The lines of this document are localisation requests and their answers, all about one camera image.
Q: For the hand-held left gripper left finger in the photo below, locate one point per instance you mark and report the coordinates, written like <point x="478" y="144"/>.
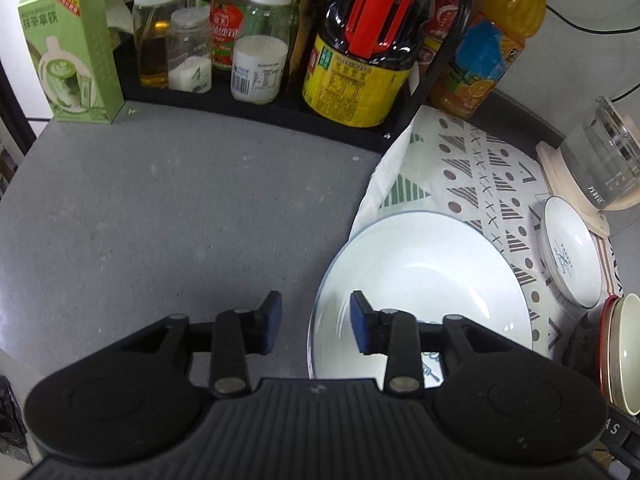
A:
<point x="270" y="322"/>

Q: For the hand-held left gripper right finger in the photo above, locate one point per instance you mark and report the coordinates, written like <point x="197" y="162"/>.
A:
<point x="361" y="325"/>

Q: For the large blue-rimmed white plate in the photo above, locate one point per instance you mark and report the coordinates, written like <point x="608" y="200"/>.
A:
<point x="425" y="265"/>

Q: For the red and black bowl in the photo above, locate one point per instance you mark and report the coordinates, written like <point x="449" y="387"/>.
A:
<point x="580" y="345"/>

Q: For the small blue-rimmed white plate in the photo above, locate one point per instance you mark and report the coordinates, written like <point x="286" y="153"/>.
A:
<point x="570" y="252"/>

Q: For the patterned fringed table mat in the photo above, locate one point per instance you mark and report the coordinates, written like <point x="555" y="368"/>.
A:
<point x="475" y="170"/>

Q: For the black storage rack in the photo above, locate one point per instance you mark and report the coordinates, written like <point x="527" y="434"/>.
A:
<point x="280" y="112"/>

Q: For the cream kettle base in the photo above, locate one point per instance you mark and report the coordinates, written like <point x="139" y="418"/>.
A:
<point x="555" y="170"/>

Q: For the white-capped plastic bottle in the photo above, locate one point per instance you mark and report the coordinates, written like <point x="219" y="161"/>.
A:
<point x="260" y="55"/>

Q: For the small clear glass jar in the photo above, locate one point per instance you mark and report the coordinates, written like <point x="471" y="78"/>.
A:
<point x="190" y="55"/>

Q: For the glass electric kettle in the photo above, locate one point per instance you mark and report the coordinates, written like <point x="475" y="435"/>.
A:
<point x="605" y="160"/>

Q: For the sauce bottle with red label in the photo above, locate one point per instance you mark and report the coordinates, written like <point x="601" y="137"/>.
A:
<point x="230" y="35"/>

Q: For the orange juice bottle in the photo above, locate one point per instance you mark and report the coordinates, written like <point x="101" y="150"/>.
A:
<point x="480" y="60"/>

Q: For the brown seasoning bottle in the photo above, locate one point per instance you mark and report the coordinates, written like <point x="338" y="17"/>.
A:
<point x="306" y="25"/>

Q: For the oil bottle with white top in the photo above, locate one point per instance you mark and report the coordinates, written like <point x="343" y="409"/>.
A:
<point x="156" y="40"/>

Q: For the red drink can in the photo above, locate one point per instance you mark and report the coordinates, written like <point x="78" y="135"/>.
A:
<point x="442" y="25"/>

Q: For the green drink mix box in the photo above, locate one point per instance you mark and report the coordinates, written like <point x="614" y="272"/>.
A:
<point x="70" y="55"/>

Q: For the white paper towel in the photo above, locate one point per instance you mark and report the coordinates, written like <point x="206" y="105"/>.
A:
<point x="119" y="15"/>

